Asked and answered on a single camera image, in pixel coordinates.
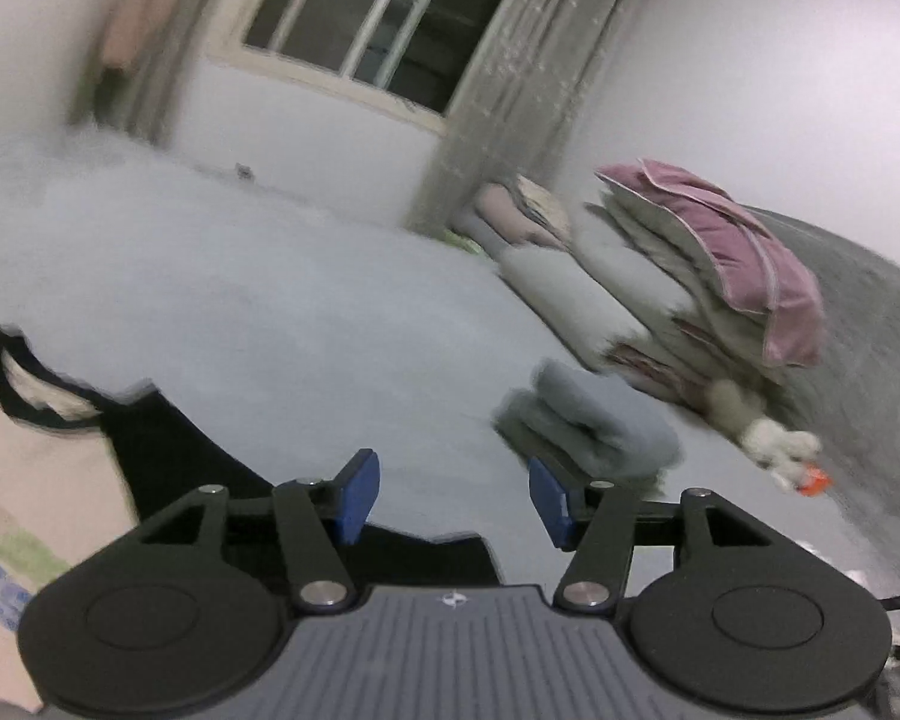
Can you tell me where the black and cream shirt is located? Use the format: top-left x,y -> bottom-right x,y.
0,328 -> 499,718

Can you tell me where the folded grey towel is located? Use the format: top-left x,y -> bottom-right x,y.
494,359 -> 683,483

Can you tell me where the blue-grey bed blanket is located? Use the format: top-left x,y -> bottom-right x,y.
0,127 -> 883,602

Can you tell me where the grey folded duvet stack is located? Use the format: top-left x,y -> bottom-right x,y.
499,203 -> 785,411

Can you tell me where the plush toy with orange beak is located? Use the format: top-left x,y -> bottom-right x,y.
704,379 -> 831,497

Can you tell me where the pink quilted pillow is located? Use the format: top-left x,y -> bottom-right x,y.
596,160 -> 824,372

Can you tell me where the pink folded bedding by curtain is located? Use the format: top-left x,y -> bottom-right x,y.
450,179 -> 567,260

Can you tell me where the grey left curtain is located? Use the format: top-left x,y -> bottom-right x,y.
68,0 -> 217,148

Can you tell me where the grey patterned right curtain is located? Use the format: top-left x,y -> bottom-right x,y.
404,0 -> 637,236

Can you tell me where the hanging pink garment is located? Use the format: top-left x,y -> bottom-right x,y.
98,0 -> 176,73

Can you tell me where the dark window with white frame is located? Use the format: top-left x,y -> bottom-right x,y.
214,0 -> 505,133

